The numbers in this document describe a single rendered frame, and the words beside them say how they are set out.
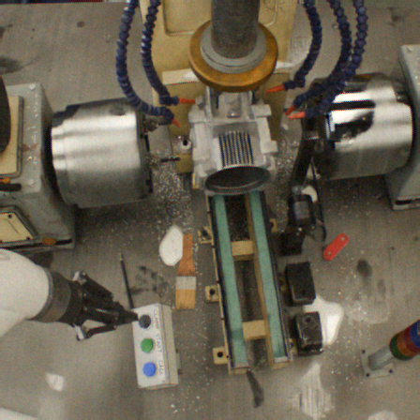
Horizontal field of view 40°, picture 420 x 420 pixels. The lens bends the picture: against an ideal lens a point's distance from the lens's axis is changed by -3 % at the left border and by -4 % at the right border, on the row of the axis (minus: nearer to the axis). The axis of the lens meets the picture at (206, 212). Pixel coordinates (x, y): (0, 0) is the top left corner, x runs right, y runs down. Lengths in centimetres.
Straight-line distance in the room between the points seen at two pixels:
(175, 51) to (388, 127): 54
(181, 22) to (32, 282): 75
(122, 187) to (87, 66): 64
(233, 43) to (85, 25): 94
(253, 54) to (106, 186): 44
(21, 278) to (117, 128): 52
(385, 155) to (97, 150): 65
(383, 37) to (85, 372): 136
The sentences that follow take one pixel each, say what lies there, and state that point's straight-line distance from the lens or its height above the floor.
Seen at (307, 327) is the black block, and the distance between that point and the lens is 146.
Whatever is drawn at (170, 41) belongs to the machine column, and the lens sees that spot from 144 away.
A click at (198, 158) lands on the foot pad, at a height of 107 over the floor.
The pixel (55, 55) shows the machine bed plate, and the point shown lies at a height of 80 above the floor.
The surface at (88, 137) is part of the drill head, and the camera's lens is 131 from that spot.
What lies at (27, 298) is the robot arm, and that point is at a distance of 91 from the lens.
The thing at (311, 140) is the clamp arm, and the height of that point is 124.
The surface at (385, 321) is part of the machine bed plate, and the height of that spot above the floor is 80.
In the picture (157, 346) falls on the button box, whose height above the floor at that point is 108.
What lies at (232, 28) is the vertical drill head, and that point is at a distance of 108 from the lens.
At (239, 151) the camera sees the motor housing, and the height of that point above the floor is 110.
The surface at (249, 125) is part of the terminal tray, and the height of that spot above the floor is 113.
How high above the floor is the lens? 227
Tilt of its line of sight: 68 degrees down
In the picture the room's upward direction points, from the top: 2 degrees counter-clockwise
